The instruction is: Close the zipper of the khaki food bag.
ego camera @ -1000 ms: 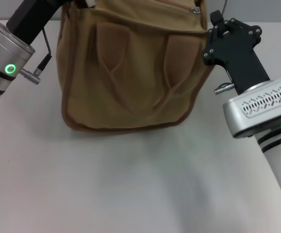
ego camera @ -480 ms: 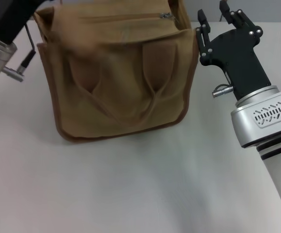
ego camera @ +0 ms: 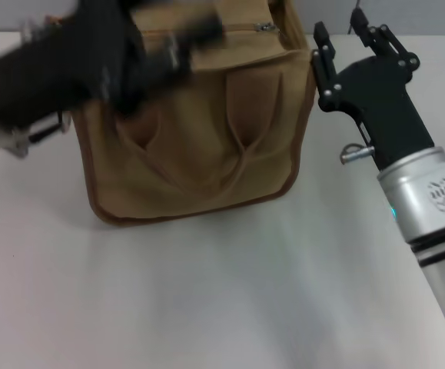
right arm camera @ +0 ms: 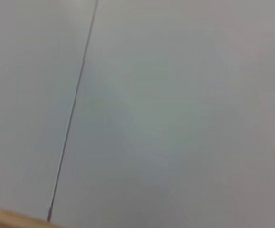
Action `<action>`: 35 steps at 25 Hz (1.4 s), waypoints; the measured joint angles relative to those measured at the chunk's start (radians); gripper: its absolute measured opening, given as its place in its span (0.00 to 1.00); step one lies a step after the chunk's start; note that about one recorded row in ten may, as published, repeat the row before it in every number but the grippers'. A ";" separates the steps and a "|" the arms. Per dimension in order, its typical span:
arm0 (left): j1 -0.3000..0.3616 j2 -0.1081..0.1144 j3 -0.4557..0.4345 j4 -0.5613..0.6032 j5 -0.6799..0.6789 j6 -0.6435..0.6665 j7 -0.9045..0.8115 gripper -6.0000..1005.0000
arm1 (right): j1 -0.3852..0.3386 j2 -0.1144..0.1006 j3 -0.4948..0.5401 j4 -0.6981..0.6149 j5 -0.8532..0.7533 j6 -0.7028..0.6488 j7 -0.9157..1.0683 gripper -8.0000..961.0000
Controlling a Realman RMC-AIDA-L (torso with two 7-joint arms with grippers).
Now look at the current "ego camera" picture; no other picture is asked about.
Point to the khaki canvas food bag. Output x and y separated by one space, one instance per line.
206 153

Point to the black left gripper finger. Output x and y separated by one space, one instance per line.
164 61
191 27

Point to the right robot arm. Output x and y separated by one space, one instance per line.
410 180

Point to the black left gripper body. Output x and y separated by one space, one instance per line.
60 69

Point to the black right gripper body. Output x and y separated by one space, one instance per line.
383 104

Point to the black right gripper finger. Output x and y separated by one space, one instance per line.
326 69
387 40

